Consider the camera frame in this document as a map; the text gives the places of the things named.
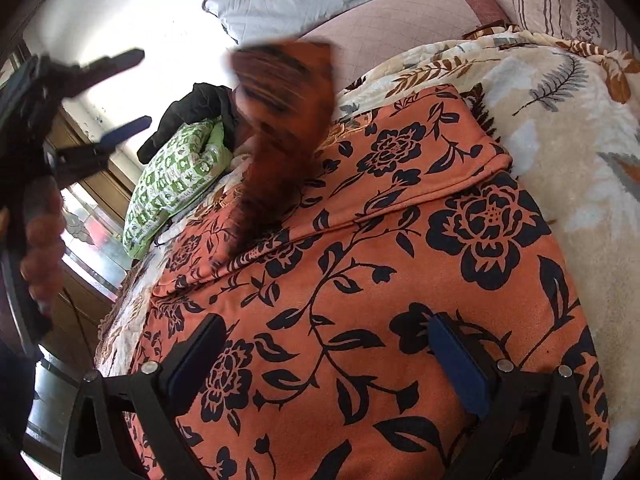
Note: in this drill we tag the cream leaf-pattern fleece blanket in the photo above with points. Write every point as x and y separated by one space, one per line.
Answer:
567 113

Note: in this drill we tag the orange black floral garment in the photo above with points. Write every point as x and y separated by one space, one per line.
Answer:
408 211

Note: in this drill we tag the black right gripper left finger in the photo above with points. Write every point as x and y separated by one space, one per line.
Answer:
98 444

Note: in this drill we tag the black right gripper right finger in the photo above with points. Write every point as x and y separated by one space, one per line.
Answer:
531 424

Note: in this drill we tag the black cloth bundle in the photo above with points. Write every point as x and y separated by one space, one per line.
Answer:
205 101

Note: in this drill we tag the striped pink beige pillow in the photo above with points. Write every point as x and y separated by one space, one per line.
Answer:
587 20

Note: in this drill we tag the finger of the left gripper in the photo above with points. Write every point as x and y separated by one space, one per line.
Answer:
77 79
72 165

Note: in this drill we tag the green white patterned pillow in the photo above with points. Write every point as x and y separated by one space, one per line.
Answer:
179 173

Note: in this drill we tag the person's left hand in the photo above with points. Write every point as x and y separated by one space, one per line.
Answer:
41 268

